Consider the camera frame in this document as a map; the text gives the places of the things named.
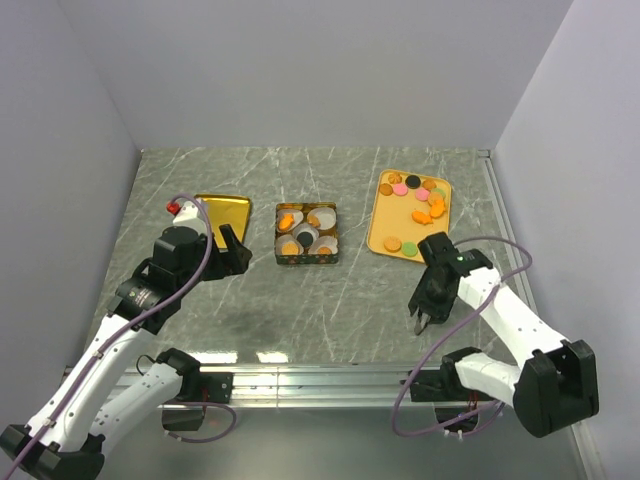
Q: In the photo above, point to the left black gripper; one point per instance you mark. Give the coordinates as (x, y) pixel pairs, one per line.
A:
(233, 261)

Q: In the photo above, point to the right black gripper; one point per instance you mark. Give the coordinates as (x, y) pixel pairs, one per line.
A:
(439, 312)

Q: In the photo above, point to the gold tin lid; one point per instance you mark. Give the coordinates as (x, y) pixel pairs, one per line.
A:
(233, 210)

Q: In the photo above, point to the orange shaped cookie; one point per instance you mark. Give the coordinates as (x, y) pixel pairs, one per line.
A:
(286, 222)

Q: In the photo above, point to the black sandwich cookie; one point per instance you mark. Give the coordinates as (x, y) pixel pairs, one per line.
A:
(413, 182)
(305, 238)

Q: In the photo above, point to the green cookie tin box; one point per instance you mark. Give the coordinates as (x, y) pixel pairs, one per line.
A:
(306, 258)

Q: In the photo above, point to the metal serving tongs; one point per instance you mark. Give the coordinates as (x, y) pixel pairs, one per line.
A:
(420, 324)

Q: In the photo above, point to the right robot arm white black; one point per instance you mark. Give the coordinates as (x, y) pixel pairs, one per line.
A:
(553, 381)

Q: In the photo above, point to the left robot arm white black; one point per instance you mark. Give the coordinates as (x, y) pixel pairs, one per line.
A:
(70, 436)

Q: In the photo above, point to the green round cookie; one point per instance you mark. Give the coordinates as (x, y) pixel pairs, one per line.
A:
(409, 249)

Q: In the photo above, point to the white paper cup bottom-left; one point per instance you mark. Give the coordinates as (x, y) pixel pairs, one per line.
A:
(284, 239)

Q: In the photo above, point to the white paper cup top-left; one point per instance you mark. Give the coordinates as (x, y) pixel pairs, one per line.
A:
(299, 217)

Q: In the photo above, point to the round orange biscuit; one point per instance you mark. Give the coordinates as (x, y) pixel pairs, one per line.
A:
(392, 244)

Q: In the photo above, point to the yellow cookie tray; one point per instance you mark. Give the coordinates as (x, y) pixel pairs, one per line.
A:
(411, 218)

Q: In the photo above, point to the white paper cup top-right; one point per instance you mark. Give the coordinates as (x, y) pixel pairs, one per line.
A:
(328, 217)

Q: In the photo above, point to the white paper cup bottom-right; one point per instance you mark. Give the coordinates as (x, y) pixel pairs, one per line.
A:
(328, 241)

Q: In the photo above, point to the pink round cookie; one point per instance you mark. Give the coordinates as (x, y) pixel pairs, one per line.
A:
(399, 189)

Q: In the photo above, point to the flower shaped butter cookie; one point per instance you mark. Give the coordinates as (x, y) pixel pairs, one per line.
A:
(394, 178)

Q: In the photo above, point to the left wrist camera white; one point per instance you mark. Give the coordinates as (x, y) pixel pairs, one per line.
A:
(188, 214)

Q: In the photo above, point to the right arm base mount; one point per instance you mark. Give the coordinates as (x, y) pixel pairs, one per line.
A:
(435, 386)

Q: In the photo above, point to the aluminium mounting rail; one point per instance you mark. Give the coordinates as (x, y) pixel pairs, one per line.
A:
(286, 386)

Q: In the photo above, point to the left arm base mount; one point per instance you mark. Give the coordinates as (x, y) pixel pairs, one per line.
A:
(197, 393)

